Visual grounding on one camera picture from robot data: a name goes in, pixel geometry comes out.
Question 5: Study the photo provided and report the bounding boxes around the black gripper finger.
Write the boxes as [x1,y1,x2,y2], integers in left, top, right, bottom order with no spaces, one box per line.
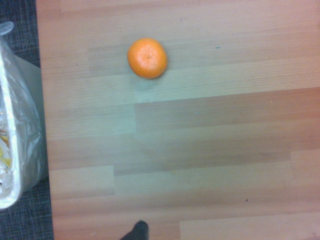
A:
[119,219,150,240]

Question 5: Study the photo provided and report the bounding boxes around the white trash bin with liner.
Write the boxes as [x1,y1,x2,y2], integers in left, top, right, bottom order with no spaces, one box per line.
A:
[0,21,50,211]

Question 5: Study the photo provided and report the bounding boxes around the orange tangerine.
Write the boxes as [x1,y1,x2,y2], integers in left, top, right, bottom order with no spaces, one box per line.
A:
[126,37,168,80]

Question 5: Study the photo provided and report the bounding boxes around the brown wooden coffee table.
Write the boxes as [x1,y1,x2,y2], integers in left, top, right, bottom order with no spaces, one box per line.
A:
[35,0,320,240]

